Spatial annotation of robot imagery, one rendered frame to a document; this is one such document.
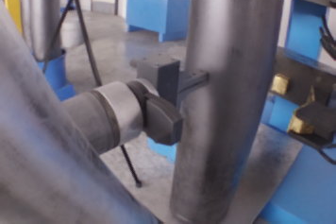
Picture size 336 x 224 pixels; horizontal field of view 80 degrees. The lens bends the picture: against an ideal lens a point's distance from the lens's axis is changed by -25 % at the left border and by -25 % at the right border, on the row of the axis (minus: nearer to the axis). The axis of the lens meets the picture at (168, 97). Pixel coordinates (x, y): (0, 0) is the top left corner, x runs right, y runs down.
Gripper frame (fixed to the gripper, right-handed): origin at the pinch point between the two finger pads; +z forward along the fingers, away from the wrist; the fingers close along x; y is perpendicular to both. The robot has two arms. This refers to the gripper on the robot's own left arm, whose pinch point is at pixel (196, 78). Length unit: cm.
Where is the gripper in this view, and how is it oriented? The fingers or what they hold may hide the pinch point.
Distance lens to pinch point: 50.2
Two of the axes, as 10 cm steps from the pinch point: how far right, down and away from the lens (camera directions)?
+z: 7.0, -3.1, 6.5
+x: -0.6, 8.8, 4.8
